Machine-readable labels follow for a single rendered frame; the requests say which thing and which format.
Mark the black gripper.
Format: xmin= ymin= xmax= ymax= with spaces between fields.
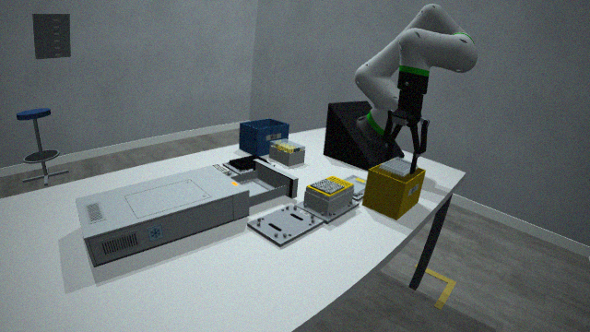
xmin=383 ymin=89 xmax=430 ymax=174

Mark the dark blue open bin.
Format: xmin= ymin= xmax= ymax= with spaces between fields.
xmin=239 ymin=118 xmax=289 ymax=157

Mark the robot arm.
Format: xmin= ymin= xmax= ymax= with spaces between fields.
xmin=355 ymin=4 xmax=478 ymax=146

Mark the yellow open-top box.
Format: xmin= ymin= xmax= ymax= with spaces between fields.
xmin=362 ymin=164 xmax=426 ymax=220

